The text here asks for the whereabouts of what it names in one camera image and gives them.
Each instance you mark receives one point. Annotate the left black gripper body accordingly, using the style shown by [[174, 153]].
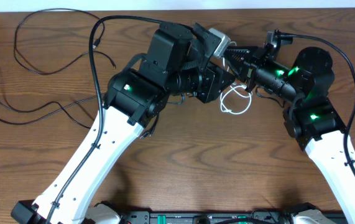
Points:
[[206, 87]]

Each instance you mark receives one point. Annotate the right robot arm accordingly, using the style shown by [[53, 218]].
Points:
[[310, 119]]

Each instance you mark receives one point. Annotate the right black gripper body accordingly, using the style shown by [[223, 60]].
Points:
[[255, 62]]

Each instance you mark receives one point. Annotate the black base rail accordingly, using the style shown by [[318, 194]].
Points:
[[196, 217]]

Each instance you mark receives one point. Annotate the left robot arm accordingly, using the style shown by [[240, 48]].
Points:
[[178, 61]]

